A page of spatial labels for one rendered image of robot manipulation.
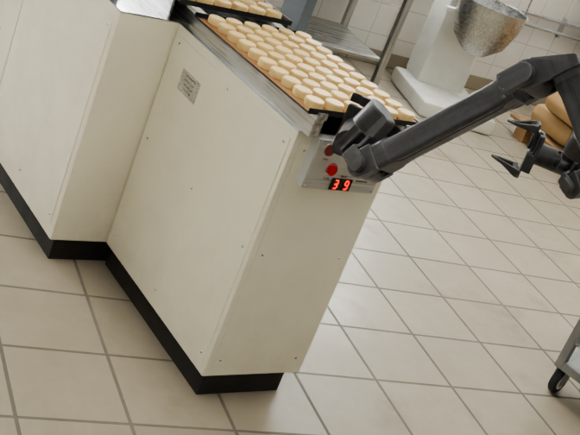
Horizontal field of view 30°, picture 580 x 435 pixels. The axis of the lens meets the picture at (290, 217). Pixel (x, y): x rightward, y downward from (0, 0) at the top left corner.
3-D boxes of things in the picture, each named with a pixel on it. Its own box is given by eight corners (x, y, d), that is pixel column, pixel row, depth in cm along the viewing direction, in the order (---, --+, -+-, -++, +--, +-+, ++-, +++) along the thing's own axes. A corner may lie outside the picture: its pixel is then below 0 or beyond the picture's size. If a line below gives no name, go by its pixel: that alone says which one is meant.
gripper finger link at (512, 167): (499, 134, 273) (534, 148, 272) (488, 159, 275) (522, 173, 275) (499, 141, 266) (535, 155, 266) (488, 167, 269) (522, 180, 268)
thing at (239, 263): (96, 263, 346) (182, 3, 312) (187, 266, 367) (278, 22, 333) (191, 402, 297) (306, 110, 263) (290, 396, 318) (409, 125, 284)
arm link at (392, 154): (536, 79, 196) (558, 94, 204) (526, 53, 197) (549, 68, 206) (345, 180, 216) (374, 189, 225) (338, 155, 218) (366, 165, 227)
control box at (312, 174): (293, 181, 274) (313, 132, 269) (365, 187, 289) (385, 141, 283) (301, 188, 272) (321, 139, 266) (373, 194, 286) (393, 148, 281)
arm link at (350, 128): (327, 144, 221) (347, 164, 222) (350, 122, 219) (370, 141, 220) (332, 135, 228) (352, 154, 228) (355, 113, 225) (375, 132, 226)
